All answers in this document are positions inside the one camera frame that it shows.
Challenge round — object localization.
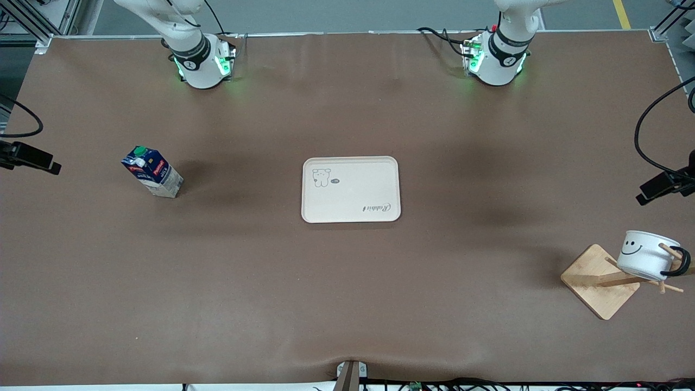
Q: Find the white smiley cup black handle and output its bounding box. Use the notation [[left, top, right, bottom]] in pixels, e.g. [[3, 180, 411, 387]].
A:
[[617, 230, 692, 281]]

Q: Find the blue milk carton green cap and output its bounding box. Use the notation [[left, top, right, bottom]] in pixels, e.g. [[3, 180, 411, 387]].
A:
[[121, 146, 184, 199]]

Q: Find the cream tray with bear print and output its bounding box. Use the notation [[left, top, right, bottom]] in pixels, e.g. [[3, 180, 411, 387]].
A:
[[301, 156, 402, 224]]

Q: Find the wooden mug stand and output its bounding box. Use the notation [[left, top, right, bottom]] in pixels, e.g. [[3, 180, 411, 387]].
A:
[[560, 243, 695, 320]]

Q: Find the brown table cover sheet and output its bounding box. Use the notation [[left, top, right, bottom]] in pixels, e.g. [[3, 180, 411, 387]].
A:
[[0, 31, 695, 387]]

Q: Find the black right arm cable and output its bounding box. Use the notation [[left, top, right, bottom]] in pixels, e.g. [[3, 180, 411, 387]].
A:
[[0, 93, 43, 138]]

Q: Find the aluminium frame with black struts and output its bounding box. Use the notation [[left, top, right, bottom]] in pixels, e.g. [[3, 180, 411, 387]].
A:
[[0, 0, 82, 53]]

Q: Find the aluminium frame corner post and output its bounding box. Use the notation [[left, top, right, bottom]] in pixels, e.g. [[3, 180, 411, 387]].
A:
[[649, 0, 695, 82]]

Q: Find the black cable at right base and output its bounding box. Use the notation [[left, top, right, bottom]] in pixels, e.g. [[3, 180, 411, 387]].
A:
[[163, 0, 239, 39]]

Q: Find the black cable at base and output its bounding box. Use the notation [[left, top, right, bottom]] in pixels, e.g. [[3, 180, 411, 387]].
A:
[[417, 26, 474, 58], [163, 0, 239, 39]]

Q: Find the black cable at left base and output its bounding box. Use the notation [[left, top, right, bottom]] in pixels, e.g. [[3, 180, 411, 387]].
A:
[[417, 26, 474, 58]]

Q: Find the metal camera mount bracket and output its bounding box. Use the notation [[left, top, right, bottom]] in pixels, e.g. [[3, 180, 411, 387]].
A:
[[336, 360, 368, 391]]

